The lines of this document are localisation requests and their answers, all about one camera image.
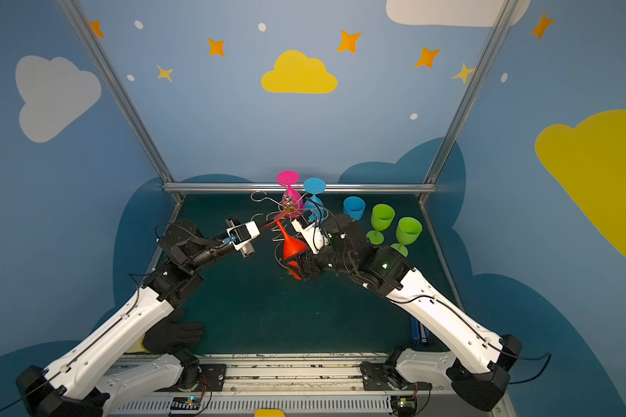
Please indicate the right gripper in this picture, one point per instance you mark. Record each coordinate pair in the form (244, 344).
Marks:
(307, 262)

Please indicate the red wine glass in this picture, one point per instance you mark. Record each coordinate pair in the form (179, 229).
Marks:
(291, 245)

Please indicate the blue wine glass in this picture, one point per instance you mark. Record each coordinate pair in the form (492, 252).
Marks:
(354, 207)
(314, 187)

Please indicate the green wine glass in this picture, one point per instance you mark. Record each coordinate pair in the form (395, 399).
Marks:
(381, 218)
(407, 232)

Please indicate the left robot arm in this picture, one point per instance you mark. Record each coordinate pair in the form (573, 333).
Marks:
(76, 384)

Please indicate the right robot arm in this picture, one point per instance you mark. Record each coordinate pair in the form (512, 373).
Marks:
(477, 361)

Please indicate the pink wine glass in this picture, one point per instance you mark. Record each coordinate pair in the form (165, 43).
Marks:
(289, 190)

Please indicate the black glove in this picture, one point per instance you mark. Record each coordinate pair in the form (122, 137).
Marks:
(171, 334)

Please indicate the blue tool at table edge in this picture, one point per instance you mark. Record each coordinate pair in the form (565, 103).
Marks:
(421, 336)

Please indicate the yellow object at bottom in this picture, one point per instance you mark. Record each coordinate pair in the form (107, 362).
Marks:
(269, 413)

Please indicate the left circuit board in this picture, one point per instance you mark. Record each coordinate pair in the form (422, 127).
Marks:
(185, 406)

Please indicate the circuit board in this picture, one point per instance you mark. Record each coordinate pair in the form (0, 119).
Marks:
(185, 406)
(403, 406)

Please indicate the right circuit board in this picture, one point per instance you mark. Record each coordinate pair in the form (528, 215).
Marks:
(403, 406)

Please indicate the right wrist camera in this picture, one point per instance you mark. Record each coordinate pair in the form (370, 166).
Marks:
(308, 226)

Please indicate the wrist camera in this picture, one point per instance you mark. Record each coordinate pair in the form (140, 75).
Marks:
(308, 226)
(240, 234)

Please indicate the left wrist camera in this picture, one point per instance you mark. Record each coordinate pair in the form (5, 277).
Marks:
(240, 234)

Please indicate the gold wire glass rack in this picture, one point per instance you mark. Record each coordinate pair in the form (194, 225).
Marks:
(260, 196)

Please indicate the rear frame bar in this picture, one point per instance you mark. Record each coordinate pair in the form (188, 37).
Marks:
(250, 187)

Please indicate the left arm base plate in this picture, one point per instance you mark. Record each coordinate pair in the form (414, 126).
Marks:
(209, 377)

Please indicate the aluminium rail base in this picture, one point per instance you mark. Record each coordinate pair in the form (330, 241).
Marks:
(297, 384)

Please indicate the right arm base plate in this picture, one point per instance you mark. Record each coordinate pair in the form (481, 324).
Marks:
(381, 377)

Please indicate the left frame post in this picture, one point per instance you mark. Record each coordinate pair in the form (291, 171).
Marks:
(79, 22)

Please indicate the frame post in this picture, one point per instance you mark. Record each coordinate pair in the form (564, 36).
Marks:
(486, 59)
(79, 22)

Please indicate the right frame post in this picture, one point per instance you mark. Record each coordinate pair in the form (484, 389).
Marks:
(486, 59)

